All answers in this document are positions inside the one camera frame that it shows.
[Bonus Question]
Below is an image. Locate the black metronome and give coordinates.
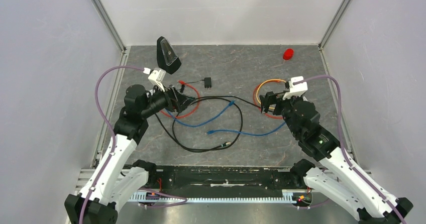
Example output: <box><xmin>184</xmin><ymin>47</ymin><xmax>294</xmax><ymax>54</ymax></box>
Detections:
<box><xmin>156</xmin><ymin>36</ymin><xmax>182</xmax><ymax>74</ymax></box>

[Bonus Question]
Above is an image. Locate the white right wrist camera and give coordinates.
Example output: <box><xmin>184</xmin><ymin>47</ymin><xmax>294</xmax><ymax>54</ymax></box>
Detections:
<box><xmin>282</xmin><ymin>76</ymin><xmax>308</xmax><ymax>100</ymax></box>

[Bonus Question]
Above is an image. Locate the long red ethernet cable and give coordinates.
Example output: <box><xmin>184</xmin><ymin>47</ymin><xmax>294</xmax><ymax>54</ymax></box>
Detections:
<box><xmin>252</xmin><ymin>81</ymin><xmax>287</xmax><ymax>120</ymax></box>

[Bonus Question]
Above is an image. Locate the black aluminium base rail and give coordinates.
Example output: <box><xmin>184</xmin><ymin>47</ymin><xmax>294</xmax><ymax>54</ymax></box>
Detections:
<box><xmin>143</xmin><ymin>165</ymin><xmax>312</xmax><ymax>197</ymax></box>

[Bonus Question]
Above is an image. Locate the red round cap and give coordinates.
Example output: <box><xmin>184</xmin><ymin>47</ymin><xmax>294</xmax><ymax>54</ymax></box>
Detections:
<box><xmin>282</xmin><ymin>48</ymin><xmax>294</xmax><ymax>61</ymax></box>

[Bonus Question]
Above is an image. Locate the white slotted cable duct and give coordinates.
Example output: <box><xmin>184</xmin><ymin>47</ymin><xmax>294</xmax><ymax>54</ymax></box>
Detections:
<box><xmin>128</xmin><ymin>191</ymin><xmax>296</xmax><ymax>204</ymax></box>

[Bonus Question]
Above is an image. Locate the black power adapter with cord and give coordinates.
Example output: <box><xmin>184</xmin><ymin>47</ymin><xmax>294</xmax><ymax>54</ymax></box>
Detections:
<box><xmin>179</xmin><ymin>77</ymin><xmax>212</xmax><ymax>89</ymax></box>

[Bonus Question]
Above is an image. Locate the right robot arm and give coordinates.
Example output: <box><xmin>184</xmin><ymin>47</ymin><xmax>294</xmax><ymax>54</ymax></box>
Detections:
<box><xmin>259</xmin><ymin>92</ymin><xmax>413</xmax><ymax>223</ymax></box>

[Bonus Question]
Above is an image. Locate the short red ethernet cable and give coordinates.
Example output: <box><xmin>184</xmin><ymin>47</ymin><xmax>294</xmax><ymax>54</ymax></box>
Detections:
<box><xmin>159</xmin><ymin>80</ymin><xmax>201</xmax><ymax>120</ymax></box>

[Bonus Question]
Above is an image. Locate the yellow ethernet cable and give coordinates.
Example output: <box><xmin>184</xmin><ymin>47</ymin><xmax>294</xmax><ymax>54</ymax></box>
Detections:
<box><xmin>254</xmin><ymin>79</ymin><xmax>288</xmax><ymax>111</ymax></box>

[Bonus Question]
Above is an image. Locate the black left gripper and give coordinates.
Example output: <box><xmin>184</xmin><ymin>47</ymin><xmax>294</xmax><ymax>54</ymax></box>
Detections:
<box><xmin>141</xmin><ymin>81</ymin><xmax>195</xmax><ymax>119</ymax></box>

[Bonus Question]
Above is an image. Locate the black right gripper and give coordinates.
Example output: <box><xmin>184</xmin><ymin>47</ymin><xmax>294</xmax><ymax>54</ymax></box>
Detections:
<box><xmin>259</xmin><ymin>90</ymin><xmax>302</xmax><ymax>138</ymax></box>

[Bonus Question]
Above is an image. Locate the black ethernet cable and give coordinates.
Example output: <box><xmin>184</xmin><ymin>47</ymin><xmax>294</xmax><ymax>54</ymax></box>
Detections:
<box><xmin>154</xmin><ymin>96</ymin><xmax>264</xmax><ymax>150</ymax></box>
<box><xmin>172</xmin><ymin>97</ymin><xmax>244</xmax><ymax>153</ymax></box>

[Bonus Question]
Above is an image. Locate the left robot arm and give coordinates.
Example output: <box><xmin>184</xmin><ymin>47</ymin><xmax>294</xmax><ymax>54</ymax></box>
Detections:
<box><xmin>64</xmin><ymin>84</ymin><xmax>195</xmax><ymax>223</ymax></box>

